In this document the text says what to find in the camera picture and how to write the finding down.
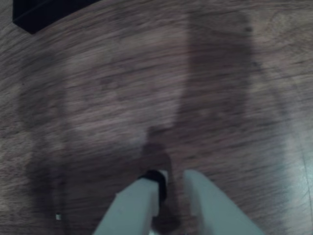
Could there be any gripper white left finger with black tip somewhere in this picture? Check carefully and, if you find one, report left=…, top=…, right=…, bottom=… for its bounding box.
left=92, top=169, right=169, bottom=235

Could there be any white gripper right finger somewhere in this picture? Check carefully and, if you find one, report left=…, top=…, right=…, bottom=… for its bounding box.
left=183, top=169, right=266, bottom=235

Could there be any shallow black box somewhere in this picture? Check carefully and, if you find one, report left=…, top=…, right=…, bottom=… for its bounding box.
left=12, top=0, right=98, bottom=35

